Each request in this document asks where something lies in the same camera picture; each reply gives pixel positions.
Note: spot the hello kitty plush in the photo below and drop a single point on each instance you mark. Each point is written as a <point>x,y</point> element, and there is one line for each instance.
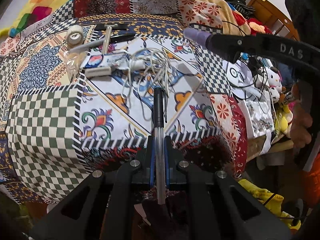
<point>272,81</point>

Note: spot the person's right hand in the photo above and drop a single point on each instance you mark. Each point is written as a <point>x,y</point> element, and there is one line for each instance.
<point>301,121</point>

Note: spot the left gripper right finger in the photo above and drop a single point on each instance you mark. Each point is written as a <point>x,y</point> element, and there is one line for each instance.
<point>217,205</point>

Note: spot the black capped ballpoint pen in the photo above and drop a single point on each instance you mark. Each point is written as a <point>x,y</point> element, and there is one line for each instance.
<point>158,121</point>

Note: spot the red plush toy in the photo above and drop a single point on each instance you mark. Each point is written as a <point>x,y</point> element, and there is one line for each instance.
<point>257,27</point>

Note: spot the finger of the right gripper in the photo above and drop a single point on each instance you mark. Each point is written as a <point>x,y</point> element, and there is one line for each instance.
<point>225,46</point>

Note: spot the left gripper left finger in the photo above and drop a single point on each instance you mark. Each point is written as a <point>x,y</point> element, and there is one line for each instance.
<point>101,206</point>

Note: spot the white threaded stick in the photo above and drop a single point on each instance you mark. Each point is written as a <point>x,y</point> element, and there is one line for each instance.
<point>106,41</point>

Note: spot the patchwork patterned bedspread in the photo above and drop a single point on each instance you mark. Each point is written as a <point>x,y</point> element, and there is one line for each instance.
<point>54,130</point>

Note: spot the wooden headboard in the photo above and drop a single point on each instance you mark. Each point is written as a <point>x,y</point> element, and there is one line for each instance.
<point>269,15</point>

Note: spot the colourful block blanket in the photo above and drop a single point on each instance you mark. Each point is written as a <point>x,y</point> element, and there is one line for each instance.
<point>34,11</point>

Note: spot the yellow orange fleece blanket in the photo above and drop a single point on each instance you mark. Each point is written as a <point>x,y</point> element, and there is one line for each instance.
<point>213,13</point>

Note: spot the white tape roll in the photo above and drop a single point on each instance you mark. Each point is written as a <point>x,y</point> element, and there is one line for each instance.
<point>75,35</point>

